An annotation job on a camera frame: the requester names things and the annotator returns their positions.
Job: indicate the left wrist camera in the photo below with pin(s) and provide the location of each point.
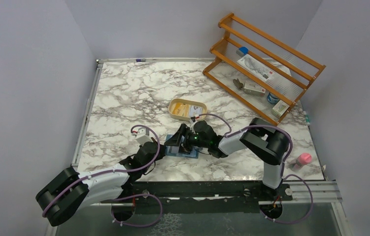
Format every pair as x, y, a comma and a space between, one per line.
143, 136

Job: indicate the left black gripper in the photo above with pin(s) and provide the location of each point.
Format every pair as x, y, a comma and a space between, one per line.
162, 152

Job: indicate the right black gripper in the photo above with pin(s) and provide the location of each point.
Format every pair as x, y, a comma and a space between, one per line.
175, 139

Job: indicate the blue white can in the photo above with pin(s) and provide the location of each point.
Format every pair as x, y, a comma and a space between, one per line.
273, 99

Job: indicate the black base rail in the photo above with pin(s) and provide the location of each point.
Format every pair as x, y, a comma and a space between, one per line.
188, 197

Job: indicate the long white printed box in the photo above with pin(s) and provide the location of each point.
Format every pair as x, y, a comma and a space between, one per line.
256, 68

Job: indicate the small green white box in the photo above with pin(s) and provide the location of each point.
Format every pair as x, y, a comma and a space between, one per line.
279, 109

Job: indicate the orange wooden rack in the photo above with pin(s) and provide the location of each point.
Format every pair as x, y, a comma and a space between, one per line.
294, 71

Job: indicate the yellow orange card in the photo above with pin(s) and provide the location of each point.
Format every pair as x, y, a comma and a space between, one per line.
180, 109

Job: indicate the small beige red box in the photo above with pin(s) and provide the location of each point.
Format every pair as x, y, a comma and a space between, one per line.
250, 87

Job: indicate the brown small figurine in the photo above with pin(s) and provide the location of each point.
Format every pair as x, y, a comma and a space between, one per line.
239, 85

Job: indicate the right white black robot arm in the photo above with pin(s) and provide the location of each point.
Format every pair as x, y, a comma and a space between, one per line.
270, 143

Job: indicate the green marker at table edge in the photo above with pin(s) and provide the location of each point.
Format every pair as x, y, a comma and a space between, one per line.
307, 119

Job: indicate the card in tray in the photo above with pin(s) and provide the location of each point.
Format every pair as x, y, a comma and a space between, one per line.
195, 111

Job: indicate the blue leather card holder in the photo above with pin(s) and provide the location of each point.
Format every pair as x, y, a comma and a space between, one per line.
175, 151

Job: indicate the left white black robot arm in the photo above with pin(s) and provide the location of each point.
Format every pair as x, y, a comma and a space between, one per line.
70, 190

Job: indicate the yellow oval tray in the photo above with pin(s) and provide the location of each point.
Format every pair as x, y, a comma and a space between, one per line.
189, 102

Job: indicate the pink round object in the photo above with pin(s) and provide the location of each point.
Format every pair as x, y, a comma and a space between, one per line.
302, 160

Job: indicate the blue grey eraser block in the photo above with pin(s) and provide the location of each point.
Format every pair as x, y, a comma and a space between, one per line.
242, 51

